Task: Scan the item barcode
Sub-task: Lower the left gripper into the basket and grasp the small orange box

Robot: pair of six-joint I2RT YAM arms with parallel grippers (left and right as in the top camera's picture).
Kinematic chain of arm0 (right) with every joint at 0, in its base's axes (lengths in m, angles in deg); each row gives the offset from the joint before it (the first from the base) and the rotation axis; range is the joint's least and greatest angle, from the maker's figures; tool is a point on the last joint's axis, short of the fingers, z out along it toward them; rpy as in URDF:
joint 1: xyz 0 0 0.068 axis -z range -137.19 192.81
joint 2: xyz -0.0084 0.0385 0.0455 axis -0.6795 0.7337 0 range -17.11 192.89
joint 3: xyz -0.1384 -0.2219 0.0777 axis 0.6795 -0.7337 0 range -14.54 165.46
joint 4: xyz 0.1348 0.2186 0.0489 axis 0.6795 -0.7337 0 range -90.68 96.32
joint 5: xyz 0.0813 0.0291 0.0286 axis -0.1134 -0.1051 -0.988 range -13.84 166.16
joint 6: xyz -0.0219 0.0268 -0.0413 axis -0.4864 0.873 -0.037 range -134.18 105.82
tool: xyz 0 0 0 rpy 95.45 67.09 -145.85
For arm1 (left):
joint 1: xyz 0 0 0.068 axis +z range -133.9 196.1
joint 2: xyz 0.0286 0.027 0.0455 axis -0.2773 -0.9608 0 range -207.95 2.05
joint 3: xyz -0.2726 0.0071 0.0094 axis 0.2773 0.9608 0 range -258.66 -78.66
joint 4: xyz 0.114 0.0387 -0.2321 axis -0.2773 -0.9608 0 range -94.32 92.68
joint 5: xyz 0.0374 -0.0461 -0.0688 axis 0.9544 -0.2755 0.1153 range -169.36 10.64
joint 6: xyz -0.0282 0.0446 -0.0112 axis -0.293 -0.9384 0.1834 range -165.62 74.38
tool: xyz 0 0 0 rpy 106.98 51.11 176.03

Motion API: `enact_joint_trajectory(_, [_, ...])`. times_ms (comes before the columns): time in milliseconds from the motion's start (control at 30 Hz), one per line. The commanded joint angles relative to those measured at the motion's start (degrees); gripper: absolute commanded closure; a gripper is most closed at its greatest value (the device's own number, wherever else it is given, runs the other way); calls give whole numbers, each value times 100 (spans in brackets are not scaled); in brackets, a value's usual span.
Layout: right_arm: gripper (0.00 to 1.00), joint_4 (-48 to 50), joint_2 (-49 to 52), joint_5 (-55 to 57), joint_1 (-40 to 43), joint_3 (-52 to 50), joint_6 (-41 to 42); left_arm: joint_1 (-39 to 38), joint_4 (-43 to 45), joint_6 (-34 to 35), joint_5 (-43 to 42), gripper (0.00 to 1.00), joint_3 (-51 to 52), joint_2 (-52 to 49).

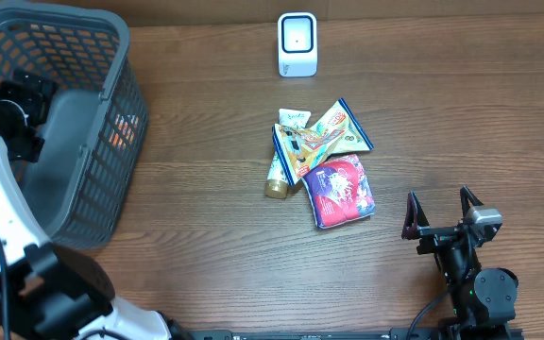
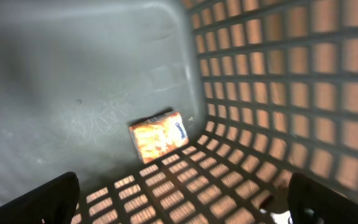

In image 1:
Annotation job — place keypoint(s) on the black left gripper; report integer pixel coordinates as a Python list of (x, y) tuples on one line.
[(37, 102)]

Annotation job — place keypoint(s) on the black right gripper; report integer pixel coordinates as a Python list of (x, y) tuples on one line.
[(414, 228)]

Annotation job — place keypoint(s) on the purple red tissue pack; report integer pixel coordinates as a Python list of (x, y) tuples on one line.
[(339, 192)]

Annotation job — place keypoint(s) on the yellow snack bag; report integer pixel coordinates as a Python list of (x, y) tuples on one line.
[(302, 149)]

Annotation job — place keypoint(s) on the white bamboo print tube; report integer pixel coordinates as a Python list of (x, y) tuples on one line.
[(276, 185)]

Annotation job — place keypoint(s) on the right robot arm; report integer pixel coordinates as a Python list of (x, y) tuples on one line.
[(483, 299)]

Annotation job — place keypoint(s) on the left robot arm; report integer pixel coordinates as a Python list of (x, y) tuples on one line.
[(49, 291)]

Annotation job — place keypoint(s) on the white barcode scanner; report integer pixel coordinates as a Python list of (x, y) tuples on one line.
[(297, 44)]

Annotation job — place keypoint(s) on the grey plastic shopping basket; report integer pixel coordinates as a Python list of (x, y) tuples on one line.
[(96, 124)]

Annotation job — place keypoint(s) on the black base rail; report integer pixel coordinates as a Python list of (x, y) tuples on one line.
[(392, 334)]

